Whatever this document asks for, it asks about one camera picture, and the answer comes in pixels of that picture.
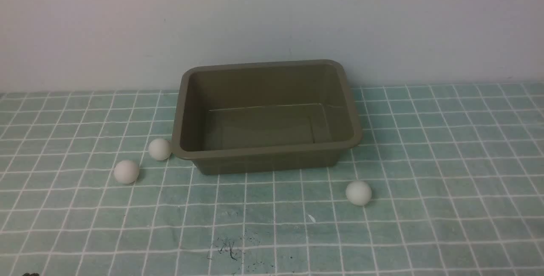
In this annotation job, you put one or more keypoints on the olive plastic storage bin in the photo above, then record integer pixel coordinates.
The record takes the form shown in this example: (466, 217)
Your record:
(267, 116)

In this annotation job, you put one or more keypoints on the white ball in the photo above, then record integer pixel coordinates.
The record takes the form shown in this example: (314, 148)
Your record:
(358, 192)
(159, 149)
(126, 172)

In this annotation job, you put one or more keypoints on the green checkered tablecloth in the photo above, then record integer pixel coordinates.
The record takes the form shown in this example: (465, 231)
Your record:
(456, 173)

